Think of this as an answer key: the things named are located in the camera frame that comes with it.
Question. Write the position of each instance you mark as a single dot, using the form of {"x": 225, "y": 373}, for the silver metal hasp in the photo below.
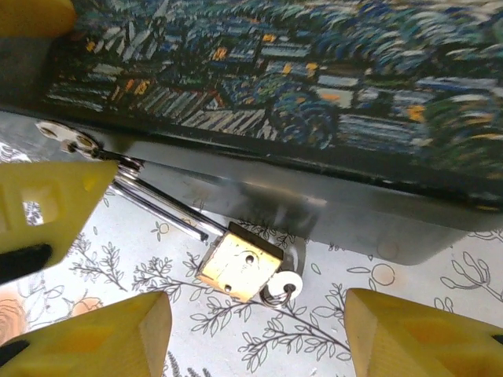
{"x": 68, "y": 135}

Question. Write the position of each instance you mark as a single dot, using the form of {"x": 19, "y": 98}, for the white headed key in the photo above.
{"x": 288, "y": 280}

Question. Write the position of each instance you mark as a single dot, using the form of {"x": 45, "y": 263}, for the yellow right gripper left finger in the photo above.
{"x": 98, "y": 337}

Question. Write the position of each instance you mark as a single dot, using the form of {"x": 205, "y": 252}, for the brass padlock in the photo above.
{"x": 239, "y": 263}

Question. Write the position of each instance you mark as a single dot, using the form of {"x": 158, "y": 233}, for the starry night tin box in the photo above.
{"x": 275, "y": 78}

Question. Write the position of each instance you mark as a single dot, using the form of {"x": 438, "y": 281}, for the floral table cover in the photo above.
{"x": 314, "y": 337}

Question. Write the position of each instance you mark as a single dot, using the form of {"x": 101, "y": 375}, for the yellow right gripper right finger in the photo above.
{"x": 424, "y": 341}

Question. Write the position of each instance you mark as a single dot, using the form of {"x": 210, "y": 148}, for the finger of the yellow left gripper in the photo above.
{"x": 35, "y": 15}
{"x": 70, "y": 192}

